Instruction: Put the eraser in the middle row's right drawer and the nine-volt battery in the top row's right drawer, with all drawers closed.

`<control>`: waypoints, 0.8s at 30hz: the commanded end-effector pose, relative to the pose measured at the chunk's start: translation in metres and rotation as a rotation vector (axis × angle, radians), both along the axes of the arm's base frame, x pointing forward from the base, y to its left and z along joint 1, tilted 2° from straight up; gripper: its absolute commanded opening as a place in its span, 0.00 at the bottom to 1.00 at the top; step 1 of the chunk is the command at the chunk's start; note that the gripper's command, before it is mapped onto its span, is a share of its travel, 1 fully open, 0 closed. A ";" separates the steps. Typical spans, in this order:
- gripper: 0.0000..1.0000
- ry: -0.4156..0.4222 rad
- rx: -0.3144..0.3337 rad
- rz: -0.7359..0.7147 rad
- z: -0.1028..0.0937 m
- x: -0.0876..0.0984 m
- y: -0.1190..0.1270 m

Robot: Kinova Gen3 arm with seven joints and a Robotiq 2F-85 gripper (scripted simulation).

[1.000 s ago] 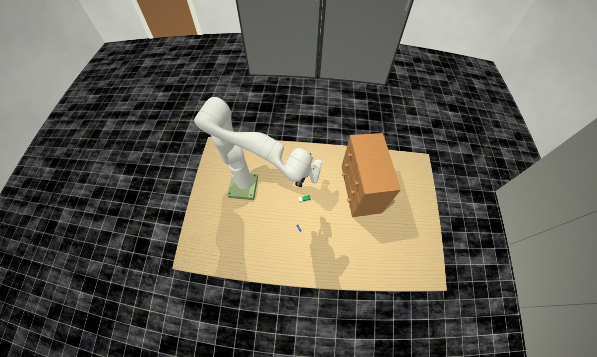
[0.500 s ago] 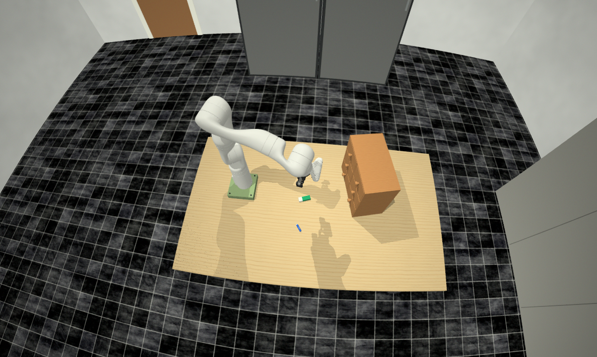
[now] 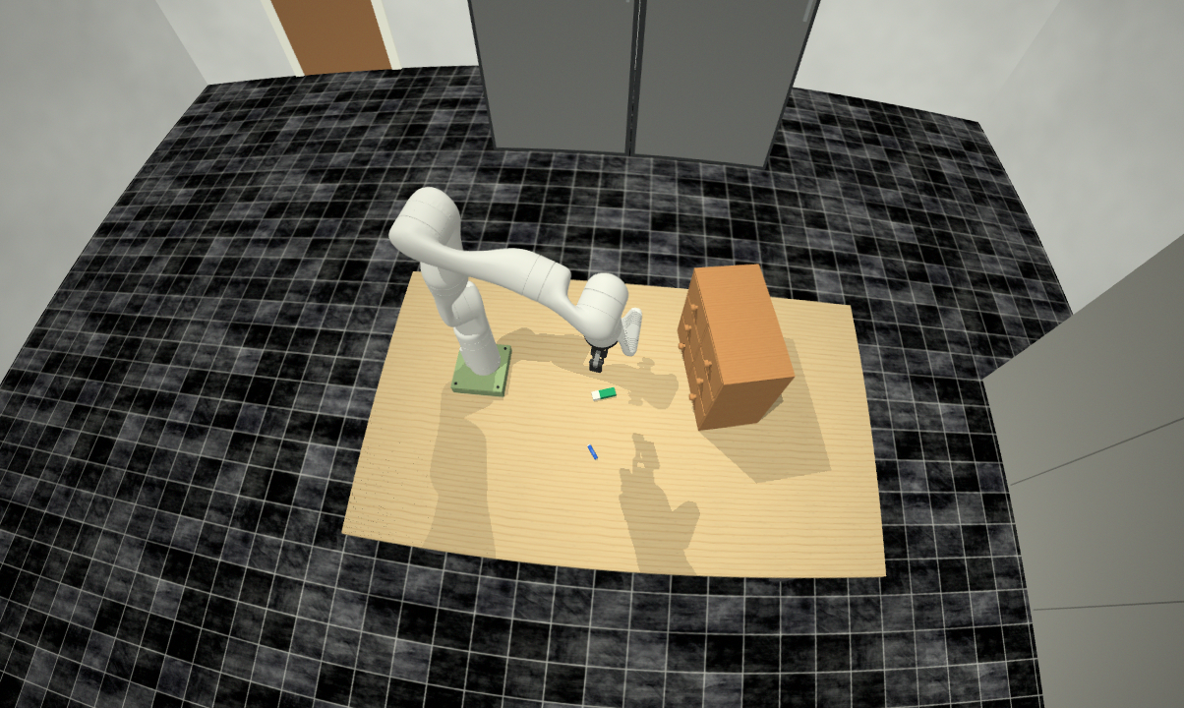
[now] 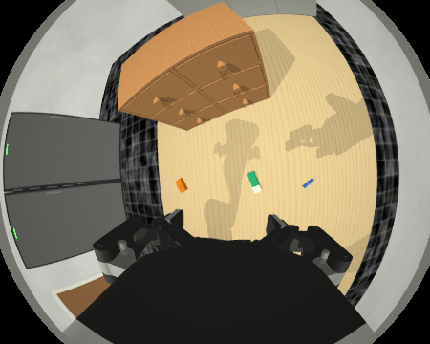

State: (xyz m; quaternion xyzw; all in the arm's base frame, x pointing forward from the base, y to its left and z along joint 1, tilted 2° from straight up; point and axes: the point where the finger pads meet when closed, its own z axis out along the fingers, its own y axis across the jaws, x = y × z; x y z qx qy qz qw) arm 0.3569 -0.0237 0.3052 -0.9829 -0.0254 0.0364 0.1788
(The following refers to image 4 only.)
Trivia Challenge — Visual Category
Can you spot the orange-brown wooden chest of drawers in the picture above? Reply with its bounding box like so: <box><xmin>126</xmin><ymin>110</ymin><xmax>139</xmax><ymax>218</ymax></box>
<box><xmin>118</xmin><ymin>2</ymin><xmax>270</xmax><ymax>131</ymax></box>

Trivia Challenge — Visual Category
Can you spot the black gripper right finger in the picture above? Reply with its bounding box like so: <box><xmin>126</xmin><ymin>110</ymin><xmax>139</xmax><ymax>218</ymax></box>
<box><xmin>248</xmin><ymin>214</ymin><xmax>353</xmax><ymax>287</ymax></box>

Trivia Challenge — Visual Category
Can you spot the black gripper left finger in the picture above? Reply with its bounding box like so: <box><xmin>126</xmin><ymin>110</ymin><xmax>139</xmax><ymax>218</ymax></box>
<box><xmin>93</xmin><ymin>209</ymin><xmax>209</xmax><ymax>284</ymax></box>

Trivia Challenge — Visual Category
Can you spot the brown wooden drawer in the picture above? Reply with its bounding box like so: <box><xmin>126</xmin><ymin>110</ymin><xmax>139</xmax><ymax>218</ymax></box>
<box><xmin>175</xmin><ymin>33</ymin><xmax>259</xmax><ymax>87</ymax></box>
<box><xmin>151</xmin><ymin>90</ymin><xmax>212</xmax><ymax>124</ymax></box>
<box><xmin>217</xmin><ymin>85</ymin><xmax>268</xmax><ymax>113</ymax></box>
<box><xmin>173</xmin><ymin>104</ymin><xmax>224</xmax><ymax>130</ymax></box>
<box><xmin>200</xmin><ymin>64</ymin><xmax>265</xmax><ymax>102</ymax></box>
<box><xmin>123</xmin><ymin>70</ymin><xmax>194</xmax><ymax>117</ymax></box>

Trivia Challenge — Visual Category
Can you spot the green and white eraser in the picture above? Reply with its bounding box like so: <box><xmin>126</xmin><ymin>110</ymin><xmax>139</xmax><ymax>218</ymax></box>
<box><xmin>247</xmin><ymin>171</ymin><xmax>262</xmax><ymax>194</ymax></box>

